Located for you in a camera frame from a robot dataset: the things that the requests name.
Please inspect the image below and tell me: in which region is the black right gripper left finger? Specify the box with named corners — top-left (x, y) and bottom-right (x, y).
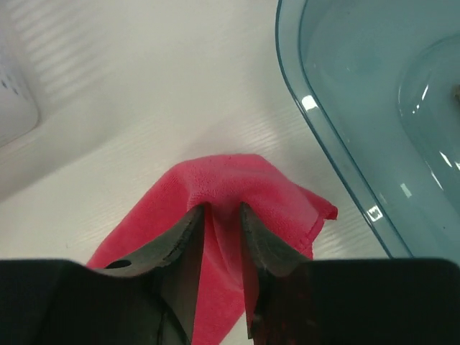
top-left (1, 206), bottom-right (205, 344)

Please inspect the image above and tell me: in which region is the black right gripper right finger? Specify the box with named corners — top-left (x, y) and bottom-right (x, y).
top-left (240, 203), bottom-right (459, 344)

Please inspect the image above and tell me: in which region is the pink microfiber towel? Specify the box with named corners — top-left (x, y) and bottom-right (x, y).
top-left (88, 154), bottom-right (338, 344)

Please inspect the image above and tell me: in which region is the white perforated plastic basket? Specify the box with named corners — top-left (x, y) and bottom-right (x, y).
top-left (0, 53), bottom-right (40, 148)

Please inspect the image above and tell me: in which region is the teal translucent plastic tray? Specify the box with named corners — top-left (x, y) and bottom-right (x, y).
top-left (275, 1), bottom-right (459, 262)

